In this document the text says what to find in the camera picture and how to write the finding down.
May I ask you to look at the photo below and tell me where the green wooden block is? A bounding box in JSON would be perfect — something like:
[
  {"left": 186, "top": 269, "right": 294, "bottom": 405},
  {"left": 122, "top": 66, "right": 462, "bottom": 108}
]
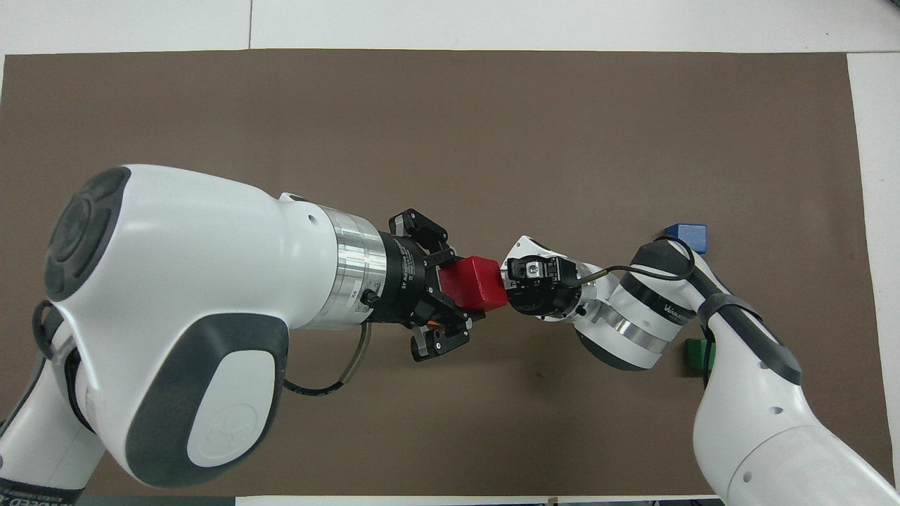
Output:
[{"left": 686, "top": 338, "right": 716, "bottom": 372}]

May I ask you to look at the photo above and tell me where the blue wooden block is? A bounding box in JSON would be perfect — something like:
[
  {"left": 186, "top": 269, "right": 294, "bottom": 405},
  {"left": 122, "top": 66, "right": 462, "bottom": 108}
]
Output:
[{"left": 665, "top": 223, "right": 708, "bottom": 255}]

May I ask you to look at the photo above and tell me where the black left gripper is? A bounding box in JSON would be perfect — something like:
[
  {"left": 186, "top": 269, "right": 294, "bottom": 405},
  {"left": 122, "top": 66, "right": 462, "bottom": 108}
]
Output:
[{"left": 373, "top": 207, "right": 487, "bottom": 363}]

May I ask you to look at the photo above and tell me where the brown paper mat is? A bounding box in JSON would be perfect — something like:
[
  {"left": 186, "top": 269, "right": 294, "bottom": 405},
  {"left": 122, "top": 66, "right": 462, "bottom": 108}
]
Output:
[{"left": 0, "top": 49, "right": 897, "bottom": 498}]

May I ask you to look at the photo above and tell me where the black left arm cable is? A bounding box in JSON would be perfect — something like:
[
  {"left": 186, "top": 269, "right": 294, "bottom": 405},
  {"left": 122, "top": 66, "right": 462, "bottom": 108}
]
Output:
[{"left": 283, "top": 322, "right": 372, "bottom": 396}]

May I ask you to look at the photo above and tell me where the red wooden block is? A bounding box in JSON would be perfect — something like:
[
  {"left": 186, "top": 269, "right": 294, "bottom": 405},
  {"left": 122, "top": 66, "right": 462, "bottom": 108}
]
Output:
[{"left": 437, "top": 256, "right": 509, "bottom": 313}]

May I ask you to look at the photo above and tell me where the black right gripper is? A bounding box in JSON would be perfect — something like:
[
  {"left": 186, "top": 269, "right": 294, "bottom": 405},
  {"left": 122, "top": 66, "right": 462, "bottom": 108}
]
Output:
[{"left": 499, "top": 257, "right": 586, "bottom": 319}]

